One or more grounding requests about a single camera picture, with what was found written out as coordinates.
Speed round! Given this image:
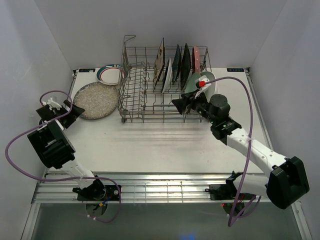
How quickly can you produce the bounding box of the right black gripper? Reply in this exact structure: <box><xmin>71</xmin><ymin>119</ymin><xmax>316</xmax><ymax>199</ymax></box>
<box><xmin>171</xmin><ymin>89</ymin><xmax>217</xmax><ymax>125</ymax></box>

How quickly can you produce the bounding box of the light green floral plate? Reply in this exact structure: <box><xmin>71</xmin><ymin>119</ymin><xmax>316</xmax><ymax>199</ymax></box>
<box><xmin>184</xmin><ymin>72</ymin><xmax>201</xmax><ymax>94</ymax></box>

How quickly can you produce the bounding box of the grey speckled round plate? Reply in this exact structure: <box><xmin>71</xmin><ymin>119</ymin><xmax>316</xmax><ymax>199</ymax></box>
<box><xmin>73</xmin><ymin>82</ymin><xmax>118</xmax><ymax>121</ymax></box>

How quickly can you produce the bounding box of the white oval plate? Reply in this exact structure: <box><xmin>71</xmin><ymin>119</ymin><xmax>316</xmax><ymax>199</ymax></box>
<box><xmin>200</xmin><ymin>71</ymin><xmax>218</xmax><ymax>101</ymax></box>

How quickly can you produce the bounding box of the black floral square plate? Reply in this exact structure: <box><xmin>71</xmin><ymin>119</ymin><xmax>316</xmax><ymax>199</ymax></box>
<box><xmin>180</xmin><ymin>43</ymin><xmax>191</xmax><ymax>89</ymax></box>

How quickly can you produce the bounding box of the large teal red rimmed plate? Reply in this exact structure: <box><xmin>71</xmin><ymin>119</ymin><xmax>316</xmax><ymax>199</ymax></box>
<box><xmin>161</xmin><ymin>58</ymin><xmax>173</xmax><ymax>94</ymax></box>

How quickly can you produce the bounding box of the teal square plate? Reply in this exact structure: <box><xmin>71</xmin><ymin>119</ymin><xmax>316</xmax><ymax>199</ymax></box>
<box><xmin>172</xmin><ymin>44</ymin><xmax>182</xmax><ymax>84</ymax></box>

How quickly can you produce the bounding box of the cream floral square plate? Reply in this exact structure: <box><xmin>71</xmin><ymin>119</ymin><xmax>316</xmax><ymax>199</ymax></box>
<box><xmin>153</xmin><ymin>38</ymin><xmax>165</xmax><ymax>88</ymax></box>

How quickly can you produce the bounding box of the small teal red rimmed plate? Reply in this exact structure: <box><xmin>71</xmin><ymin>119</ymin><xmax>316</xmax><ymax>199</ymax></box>
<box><xmin>96</xmin><ymin>64</ymin><xmax>127</xmax><ymax>86</ymax></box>

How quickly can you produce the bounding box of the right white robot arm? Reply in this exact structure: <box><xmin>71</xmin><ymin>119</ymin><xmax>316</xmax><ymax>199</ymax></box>
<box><xmin>172</xmin><ymin>92</ymin><xmax>310</xmax><ymax>210</ymax></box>

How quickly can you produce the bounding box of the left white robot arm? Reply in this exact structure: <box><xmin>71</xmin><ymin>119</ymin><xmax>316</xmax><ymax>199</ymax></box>
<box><xmin>27</xmin><ymin>97</ymin><xmax>106</xmax><ymax>200</ymax></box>

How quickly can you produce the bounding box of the pink polka dot plate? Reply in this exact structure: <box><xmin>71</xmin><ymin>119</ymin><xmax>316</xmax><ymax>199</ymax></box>
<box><xmin>192</xmin><ymin>46</ymin><xmax>201</xmax><ymax>74</ymax></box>

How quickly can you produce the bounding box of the left XDOF label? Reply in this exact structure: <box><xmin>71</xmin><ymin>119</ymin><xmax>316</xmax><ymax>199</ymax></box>
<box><xmin>78</xmin><ymin>68</ymin><xmax>96</xmax><ymax>73</ymax></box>

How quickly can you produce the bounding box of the xdof label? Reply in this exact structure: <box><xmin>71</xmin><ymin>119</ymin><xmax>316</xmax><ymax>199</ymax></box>
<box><xmin>78</xmin><ymin>68</ymin><xmax>96</xmax><ymax>73</ymax></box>
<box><xmin>226</xmin><ymin>67</ymin><xmax>245</xmax><ymax>73</ymax></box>

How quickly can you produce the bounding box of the right XDOF label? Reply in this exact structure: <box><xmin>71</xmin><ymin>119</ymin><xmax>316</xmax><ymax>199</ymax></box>
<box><xmin>226</xmin><ymin>67</ymin><xmax>245</xmax><ymax>73</ymax></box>

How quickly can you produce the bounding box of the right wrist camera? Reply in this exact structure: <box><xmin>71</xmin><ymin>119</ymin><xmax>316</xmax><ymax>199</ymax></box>
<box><xmin>194</xmin><ymin>75</ymin><xmax>213</xmax><ymax>99</ymax></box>

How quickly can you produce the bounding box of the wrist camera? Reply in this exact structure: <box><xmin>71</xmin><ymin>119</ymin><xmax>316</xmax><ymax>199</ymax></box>
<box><xmin>194</xmin><ymin>75</ymin><xmax>213</xmax><ymax>99</ymax></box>
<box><xmin>40</xmin><ymin>96</ymin><xmax>62</xmax><ymax>110</ymax></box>

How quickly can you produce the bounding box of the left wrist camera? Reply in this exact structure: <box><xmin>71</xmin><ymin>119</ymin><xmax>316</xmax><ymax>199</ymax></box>
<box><xmin>40</xmin><ymin>96</ymin><xmax>62</xmax><ymax>110</ymax></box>

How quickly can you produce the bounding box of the grey wire dish rack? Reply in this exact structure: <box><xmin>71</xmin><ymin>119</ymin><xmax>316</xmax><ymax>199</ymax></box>
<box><xmin>117</xmin><ymin>35</ymin><xmax>202</xmax><ymax>123</ymax></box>

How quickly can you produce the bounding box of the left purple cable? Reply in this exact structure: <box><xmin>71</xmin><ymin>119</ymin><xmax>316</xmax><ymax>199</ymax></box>
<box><xmin>4</xmin><ymin>89</ymin><xmax>123</xmax><ymax>223</ymax></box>

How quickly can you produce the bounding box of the aluminium frame rail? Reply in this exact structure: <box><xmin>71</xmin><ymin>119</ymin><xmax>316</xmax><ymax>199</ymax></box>
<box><xmin>31</xmin><ymin>172</ymin><xmax>301</xmax><ymax>205</ymax></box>

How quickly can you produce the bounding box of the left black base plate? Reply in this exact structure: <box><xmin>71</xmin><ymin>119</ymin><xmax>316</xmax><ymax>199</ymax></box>
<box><xmin>72</xmin><ymin>184</ymin><xmax>122</xmax><ymax>202</ymax></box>

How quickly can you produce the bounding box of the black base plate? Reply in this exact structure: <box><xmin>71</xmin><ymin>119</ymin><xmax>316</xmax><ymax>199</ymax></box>
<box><xmin>72</xmin><ymin>184</ymin><xmax>122</xmax><ymax>202</ymax></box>
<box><xmin>204</xmin><ymin>184</ymin><xmax>237</xmax><ymax>200</ymax></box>

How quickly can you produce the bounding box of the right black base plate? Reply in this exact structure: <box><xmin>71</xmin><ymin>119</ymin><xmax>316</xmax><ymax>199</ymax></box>
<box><xmin>204</xmin><ymin>184</ymin><xmax>237</xmax><ymax>200</ymax></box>

